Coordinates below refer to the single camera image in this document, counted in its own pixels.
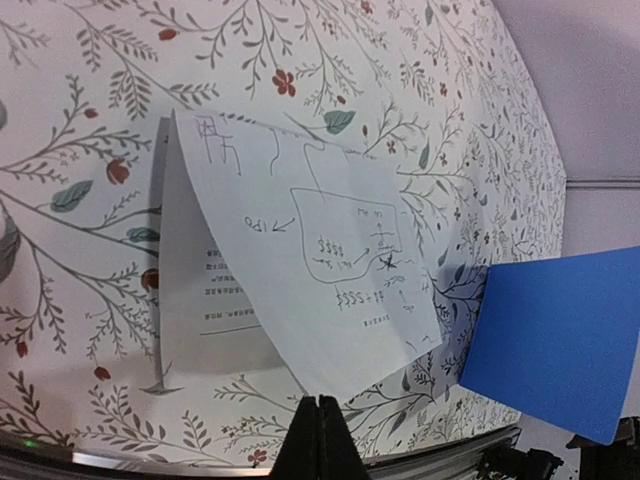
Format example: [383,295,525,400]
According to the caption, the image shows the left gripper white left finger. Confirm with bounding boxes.
[269,397,319,480]

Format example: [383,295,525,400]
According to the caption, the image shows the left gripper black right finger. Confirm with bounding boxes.
[319,395,371,480]

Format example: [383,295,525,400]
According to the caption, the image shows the hand drawn sketch paper sheet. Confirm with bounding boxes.
[172,113,441,400]

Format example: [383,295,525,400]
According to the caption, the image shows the blue folder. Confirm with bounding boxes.
[459,247,639,445]

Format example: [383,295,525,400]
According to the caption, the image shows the bottom printed paper sheet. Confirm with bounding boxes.
[154,117,283,387]

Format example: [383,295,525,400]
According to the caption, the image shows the floral patterned table mat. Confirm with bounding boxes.
[1,1,566,469]

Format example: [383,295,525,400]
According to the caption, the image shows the aluminium front rail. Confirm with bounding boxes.
[1,426,520,479]

